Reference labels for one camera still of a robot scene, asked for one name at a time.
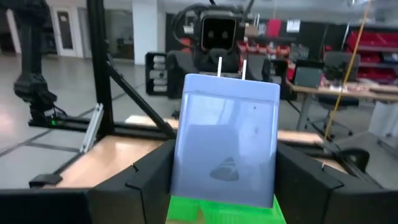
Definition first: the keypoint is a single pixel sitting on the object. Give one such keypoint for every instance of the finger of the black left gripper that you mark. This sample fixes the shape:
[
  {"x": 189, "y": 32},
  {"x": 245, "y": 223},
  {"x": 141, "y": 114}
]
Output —
[
  {"x": 256, "y": 68},
  {"x": 182, "y": 71}
]

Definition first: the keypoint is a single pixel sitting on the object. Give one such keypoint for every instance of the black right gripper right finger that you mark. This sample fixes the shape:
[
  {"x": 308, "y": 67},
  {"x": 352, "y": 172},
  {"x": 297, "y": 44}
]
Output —
[{"x": 314, "y": 199}]

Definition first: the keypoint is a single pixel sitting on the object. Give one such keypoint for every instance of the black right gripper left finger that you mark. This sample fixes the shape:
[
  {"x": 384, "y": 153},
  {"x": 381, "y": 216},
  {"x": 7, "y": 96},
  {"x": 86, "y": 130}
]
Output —
[{"x": 136, "y": 199}]

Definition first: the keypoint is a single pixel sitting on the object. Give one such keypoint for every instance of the large lavender wall charger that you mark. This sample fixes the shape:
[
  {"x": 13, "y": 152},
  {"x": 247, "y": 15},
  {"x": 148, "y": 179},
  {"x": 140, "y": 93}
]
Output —
[{"x": 224, "y": 140}]

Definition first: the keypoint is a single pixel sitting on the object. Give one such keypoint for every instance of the black office chair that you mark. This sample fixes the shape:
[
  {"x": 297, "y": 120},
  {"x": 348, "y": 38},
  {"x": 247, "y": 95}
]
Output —
[{"x": 340, "y": 65}]

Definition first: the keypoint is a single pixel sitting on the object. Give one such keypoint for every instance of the red box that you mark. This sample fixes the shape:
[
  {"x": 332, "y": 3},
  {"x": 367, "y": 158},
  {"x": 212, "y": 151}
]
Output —
[{"x": 274, "y": 28}]

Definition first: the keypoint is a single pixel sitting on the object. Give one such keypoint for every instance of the grey equipment case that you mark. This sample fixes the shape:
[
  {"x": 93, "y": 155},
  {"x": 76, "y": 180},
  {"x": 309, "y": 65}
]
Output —
[{"x": 308, "y": 77}]

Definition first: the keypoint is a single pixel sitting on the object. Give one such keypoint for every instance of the white paper sign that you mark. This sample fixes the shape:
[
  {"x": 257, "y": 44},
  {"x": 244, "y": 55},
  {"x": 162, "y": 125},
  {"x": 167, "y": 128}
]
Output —
[{"x": 293, "y": 26}]

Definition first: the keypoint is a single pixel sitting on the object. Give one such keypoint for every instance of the green plastic mesh basket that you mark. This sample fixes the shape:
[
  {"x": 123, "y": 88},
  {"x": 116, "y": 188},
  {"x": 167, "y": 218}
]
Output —
[{"x": 217, "y": 215}]

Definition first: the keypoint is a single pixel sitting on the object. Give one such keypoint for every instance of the wooden work desk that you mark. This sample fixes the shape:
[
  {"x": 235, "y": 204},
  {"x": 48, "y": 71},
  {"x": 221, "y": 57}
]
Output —
[{"x": 342, "y": 91}]

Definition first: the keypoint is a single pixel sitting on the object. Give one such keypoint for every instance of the red bin shelving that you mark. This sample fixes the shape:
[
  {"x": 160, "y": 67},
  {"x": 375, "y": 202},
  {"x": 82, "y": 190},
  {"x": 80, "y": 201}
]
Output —
[{"x": 373, "y": 40}]

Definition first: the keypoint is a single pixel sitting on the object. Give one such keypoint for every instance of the white door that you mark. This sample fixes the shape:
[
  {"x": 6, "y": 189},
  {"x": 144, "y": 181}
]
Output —
[{"x": 66, "y": 31}]

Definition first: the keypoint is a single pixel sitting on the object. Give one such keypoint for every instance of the black aluminium table frame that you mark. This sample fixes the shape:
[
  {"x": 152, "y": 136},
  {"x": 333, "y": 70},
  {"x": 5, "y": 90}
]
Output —
[{"x": 99, "y": 62}]

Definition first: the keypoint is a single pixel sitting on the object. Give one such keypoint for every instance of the silver aluminium bracket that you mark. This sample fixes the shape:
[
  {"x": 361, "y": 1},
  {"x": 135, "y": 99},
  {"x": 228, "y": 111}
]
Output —
[{"x": 91, "y": 129}]

